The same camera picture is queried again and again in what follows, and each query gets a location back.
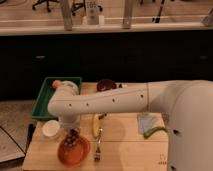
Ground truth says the orange fruit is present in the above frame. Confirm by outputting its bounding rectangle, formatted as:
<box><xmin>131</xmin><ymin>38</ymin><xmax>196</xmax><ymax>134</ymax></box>
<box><xmin>52</xmin><ymin>80</ymin><xmax>61</xmax><ymax>89</ymax></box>

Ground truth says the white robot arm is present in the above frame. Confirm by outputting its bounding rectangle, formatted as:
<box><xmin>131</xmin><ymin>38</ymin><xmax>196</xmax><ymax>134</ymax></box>
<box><xmin>48</xmin><ymin>80</ymin><xmax>213</xmax><ymax>171</ymax></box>

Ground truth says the dark maroon bowl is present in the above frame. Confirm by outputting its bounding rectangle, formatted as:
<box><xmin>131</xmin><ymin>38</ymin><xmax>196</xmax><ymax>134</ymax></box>
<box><xmin>97</xmin><ymin>79</ymin><xmax>117</xmax><ymax>92</ymax></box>

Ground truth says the silver spoon utensil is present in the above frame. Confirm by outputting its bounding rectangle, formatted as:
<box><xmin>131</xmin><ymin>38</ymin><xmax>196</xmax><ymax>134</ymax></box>
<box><xmin>119</xmin><ymin>84</ymin><xmax>127</xmax><ymax>88</ymax></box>

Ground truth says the red orange bowl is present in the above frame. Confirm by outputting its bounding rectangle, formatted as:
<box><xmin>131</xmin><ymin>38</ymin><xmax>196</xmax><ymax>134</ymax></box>
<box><xmin>57</xmin><ymin>136</ymin><xmax>90</xmax><ymax>168</ymax></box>

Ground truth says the green pepper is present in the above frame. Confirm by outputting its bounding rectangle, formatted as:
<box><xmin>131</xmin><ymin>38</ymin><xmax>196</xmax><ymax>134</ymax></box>
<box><xmin>143</xmin><ymin>126</ymin><xmax>168</xmax><ymax>139</ymax></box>

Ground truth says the yellow banana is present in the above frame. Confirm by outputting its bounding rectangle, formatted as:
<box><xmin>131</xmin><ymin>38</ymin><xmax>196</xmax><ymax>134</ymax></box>
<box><xmin>92</xmin><ymin>114</ymin><xmax>100</xmax><ymax>138</ymax></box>

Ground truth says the green plastic tray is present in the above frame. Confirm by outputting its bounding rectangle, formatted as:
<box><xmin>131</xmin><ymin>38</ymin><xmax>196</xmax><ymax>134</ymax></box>
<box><xmin>31</xmin><ymin>77</ymin><xmax>82</xmax><ymax>121</ymax></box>

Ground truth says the white small bowl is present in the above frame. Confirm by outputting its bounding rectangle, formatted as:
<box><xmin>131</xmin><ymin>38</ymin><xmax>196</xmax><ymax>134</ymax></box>
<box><xmin>42</xmin><ymin>120</ymin><xmax>60</xmax><ymax>139</ymax></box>

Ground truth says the dark grape bunch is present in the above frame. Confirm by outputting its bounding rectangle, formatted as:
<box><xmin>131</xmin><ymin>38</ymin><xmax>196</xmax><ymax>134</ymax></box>
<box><xmin>65</xmin><ymin>129</ymin><xmax>78</xmax><ymax>148</ymax></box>

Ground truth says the light blue cloth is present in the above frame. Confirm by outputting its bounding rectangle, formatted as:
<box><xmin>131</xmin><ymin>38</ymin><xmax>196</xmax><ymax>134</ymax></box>
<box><xmin>137</xmin><ymin>113</ymin><xmax>157</xmax><ymax>134</ymax></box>

